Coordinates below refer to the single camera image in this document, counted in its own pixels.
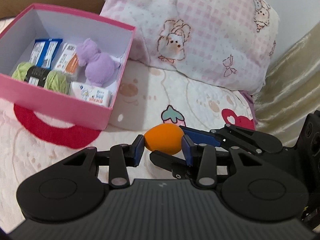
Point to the clear dental floss box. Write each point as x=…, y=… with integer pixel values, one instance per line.
x=67, y=63

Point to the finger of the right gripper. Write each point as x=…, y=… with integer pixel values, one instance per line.
x=201, y=137

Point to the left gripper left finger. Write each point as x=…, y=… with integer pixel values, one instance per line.
x=122, y=156

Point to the orange makeup sponge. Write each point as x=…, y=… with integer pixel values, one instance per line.
x=165, y=138

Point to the blue snack packet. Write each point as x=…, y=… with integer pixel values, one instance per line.
x=44, y=51

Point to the pink cardboard box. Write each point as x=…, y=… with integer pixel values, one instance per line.
x=73, y=26

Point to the gold satin curtain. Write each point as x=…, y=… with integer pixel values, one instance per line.
x=291, y=90

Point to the purple plush toy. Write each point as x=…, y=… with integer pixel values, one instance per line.
x=99, y=66

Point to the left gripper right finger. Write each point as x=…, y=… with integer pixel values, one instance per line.
x=201, y=163

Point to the pink checked pillow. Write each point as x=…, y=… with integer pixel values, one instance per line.
x=226, y=43

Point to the white tissue pack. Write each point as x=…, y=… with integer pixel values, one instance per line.
x=84, y=92

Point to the green yarn ball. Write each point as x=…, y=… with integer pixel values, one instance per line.
x=40, y=77

